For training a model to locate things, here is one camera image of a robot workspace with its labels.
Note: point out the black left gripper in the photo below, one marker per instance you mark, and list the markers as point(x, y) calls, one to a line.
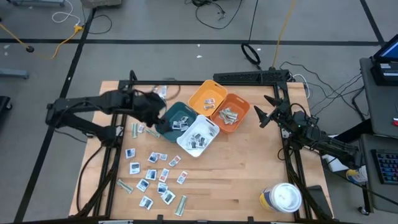
point(146, 107)

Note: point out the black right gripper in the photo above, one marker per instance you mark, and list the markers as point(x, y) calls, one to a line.
point(283, 113)

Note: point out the long green bandage wrapper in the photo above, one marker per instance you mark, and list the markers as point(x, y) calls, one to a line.
point(125, 185)
point(152, 132)
point(181, 205)
point(134, 130)

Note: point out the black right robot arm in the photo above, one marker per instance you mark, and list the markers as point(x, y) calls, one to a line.
point(329, 143)

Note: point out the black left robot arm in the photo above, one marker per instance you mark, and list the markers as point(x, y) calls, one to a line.
point(81, 102)

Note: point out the plain white packet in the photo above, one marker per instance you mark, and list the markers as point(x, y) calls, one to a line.
point(162, 91)

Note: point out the teal plastic bin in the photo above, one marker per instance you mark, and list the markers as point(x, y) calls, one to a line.
point(174, 112)

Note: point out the orange plastic bin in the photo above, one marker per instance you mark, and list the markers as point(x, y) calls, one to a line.
point(239, 105)

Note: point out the black perforated mounting beam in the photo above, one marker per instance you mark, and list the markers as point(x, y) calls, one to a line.
point(242, 76)

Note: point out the yellow plastic bin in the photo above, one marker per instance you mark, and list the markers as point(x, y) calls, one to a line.
point(202, 93)

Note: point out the white plastic bin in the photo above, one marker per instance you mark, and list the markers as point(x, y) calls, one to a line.
point(205, 124)

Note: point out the white cardboard box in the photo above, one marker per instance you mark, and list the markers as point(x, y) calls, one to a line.
point(334, 165)

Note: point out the white lidded container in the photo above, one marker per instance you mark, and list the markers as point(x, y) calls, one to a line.
point(281, 198)

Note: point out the black flat device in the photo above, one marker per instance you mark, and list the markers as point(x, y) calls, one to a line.
point(318, 199)

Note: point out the grey side desk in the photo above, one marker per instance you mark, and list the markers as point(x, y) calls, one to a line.
point(381, 197)
point(376, 105)

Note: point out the small wipes canister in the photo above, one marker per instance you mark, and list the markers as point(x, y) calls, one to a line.
point(357, 175)

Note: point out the black laptop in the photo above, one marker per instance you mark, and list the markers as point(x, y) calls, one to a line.
point(387, 73)

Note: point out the black backlit keyboard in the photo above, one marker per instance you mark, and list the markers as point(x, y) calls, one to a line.
point(387, 166)

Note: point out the black caster base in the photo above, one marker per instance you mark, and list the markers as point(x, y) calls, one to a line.
point(4, 105)

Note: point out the grey metal floor foot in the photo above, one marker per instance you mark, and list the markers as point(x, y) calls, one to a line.
point(37, 2)

